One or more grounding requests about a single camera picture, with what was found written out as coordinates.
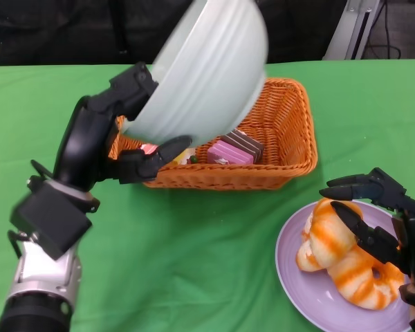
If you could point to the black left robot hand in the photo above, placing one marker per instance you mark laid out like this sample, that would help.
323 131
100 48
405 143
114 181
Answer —
83 145

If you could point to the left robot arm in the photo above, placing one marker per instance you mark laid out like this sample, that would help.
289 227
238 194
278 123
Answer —
45 269

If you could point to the black fabric backdrop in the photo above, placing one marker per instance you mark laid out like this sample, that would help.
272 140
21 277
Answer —
55 31

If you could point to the red cake with cherries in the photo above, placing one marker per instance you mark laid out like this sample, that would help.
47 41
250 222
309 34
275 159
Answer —
148 148

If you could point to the grey aluminium frame post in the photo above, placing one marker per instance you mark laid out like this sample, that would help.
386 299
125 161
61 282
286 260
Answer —
349 31

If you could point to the lavender round plate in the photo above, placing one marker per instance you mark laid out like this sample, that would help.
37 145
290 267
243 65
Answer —
307 304

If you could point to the orange wicker basket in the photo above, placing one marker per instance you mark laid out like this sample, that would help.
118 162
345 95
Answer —
287 121

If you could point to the chocolate layered cake slice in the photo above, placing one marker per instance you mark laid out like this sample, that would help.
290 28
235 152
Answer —
249 143

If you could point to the grey round bowl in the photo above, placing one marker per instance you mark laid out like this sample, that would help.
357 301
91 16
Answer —
207 76

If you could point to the orange striped bread roll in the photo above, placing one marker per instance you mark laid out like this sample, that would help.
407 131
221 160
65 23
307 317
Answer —
328 235
359 287

